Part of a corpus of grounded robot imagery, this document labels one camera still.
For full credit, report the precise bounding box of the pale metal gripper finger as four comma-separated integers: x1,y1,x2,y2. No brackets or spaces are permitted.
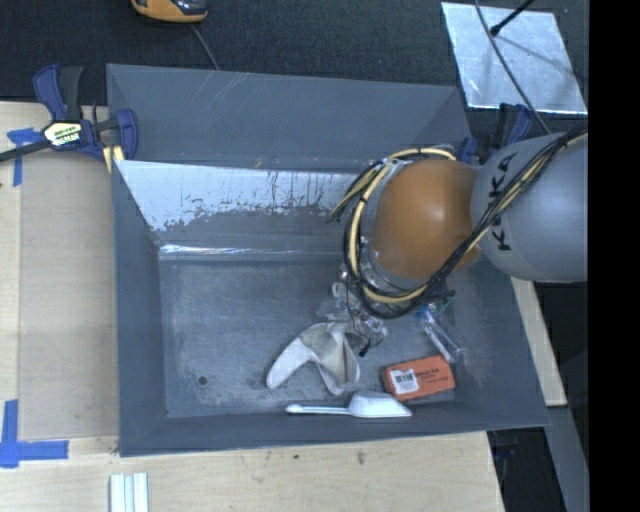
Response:
424,324,458,363
435,319,468,363

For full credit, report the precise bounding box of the orange box with barcode label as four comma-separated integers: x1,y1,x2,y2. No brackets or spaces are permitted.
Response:
380,355,458,403

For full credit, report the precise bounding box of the white plastic scoop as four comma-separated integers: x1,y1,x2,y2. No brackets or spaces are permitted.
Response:
284,391,414,419

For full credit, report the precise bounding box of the clear crumpled plastic thing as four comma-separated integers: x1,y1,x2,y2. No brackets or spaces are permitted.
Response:
317,280,389,359

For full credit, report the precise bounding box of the white cloth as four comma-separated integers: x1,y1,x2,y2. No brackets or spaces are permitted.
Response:
266,321,362,397

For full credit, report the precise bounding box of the grey metal bin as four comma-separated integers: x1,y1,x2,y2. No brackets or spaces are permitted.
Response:
105,63,552,458

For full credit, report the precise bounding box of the pale wood board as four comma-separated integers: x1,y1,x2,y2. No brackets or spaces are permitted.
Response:
17,155,121,442

